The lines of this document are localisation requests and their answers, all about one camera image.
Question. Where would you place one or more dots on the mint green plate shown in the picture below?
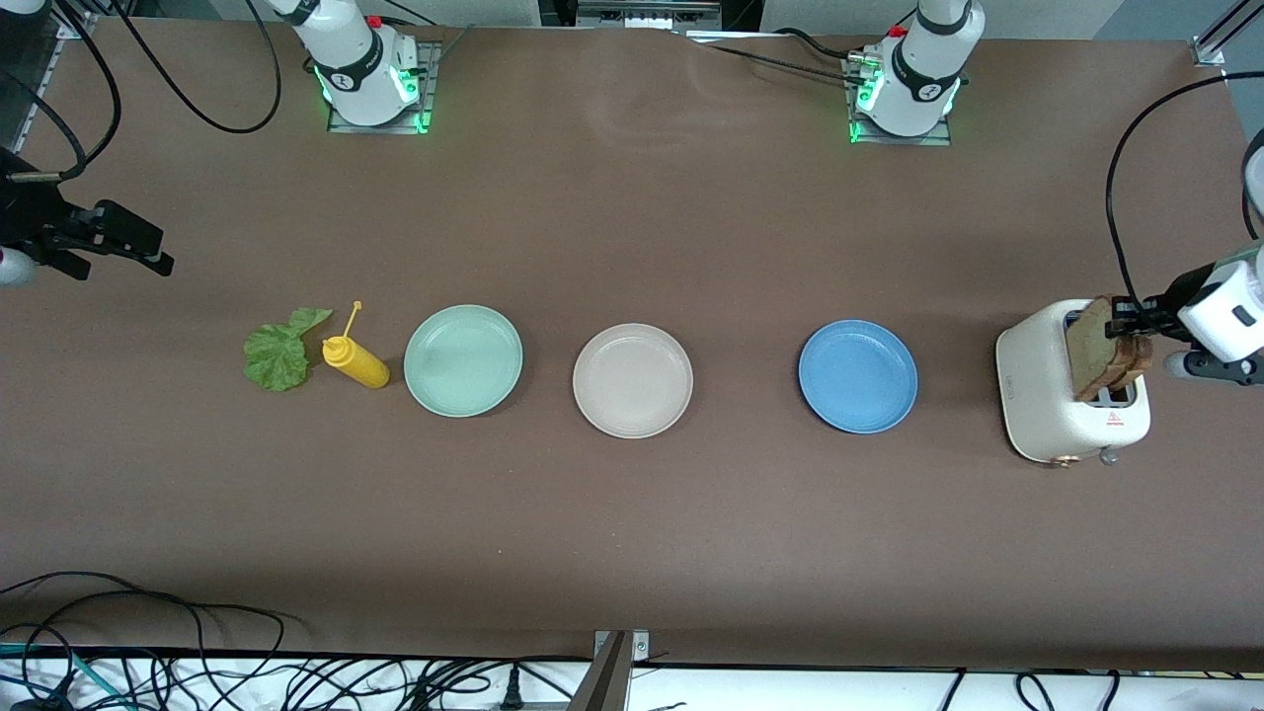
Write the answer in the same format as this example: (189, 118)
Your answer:
(462, 360)

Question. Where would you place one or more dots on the blue plate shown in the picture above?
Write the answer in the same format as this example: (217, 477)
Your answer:
(857, 375)

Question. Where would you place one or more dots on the short aluminium profile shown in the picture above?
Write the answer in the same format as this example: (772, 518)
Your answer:
(1220, 39)

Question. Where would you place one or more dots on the brown toasted bread slice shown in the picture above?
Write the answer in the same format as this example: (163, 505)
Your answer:
(1136, 360)
(1089, 351)

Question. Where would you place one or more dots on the small silver bracket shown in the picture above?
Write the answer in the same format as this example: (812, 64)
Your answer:
(640, 647)

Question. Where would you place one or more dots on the white two-slot toaster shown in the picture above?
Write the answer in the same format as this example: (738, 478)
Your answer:
(1037, 395)

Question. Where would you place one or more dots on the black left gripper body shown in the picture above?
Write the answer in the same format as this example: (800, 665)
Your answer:
(1156, 314)

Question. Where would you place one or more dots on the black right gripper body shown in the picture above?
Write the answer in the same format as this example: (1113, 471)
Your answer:
(28, 220)

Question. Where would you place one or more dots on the dark equipment rack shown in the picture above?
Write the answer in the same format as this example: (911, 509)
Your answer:
(642, 12)

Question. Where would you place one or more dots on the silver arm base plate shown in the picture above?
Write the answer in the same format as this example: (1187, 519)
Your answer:
(375, 128)
(899, 140)

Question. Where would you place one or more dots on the yellow mustard squeeze bottle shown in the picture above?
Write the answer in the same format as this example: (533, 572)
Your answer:
(360, 367)

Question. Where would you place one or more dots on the long aluminium frame profile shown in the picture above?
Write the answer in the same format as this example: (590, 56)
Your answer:
(33, 109)

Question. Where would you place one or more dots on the beige plate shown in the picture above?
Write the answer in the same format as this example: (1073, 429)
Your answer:
(632, 380)

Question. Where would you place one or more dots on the black power plug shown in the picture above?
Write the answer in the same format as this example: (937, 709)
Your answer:
(512, 691)

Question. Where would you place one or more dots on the green lettuce leaf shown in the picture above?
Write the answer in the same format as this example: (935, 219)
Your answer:
(276, 360)

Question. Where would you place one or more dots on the grey metal beam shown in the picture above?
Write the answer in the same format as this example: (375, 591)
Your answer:
(602, 686)

